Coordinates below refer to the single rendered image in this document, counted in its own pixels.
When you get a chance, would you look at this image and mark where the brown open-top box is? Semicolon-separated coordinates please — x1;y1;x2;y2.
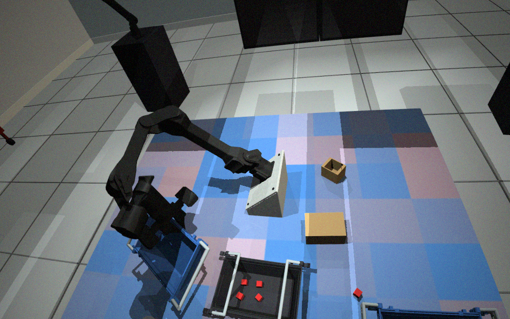
321;157;346;184

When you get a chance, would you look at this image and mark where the tan rectangular box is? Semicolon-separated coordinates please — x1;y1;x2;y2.
305;212;346;245

